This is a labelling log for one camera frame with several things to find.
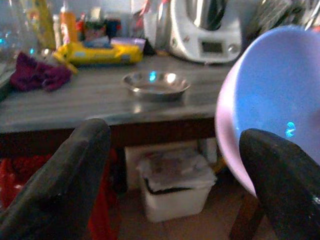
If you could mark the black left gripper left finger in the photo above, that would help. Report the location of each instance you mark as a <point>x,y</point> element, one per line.
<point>57,180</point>

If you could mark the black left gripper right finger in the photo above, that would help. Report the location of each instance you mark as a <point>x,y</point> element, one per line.
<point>287,190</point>

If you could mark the lavender plastic bowl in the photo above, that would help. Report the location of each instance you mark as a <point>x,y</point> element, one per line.
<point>270,87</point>

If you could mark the red plastic stool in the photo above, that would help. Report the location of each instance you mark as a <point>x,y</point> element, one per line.
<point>12,175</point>

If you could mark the dark wood marble-top table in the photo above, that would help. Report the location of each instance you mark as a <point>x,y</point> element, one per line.
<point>87,105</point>

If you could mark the purple cloth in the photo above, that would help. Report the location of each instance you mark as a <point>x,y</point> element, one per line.
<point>35,73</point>

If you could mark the white plastic bin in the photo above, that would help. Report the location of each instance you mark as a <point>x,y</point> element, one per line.
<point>175,202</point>

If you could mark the yellow snack package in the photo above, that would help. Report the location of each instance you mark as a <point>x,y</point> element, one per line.
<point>100,55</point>

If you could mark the shallow steel bowl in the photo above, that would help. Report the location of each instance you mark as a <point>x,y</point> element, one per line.
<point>156,86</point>

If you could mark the orange bottle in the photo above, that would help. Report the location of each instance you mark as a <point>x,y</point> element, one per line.
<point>68,25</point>

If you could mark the yellow bottle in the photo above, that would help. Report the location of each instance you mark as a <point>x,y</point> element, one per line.
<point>45,25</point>

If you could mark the white kitchen appliance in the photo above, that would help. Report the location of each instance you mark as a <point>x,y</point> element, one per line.
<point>190,42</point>

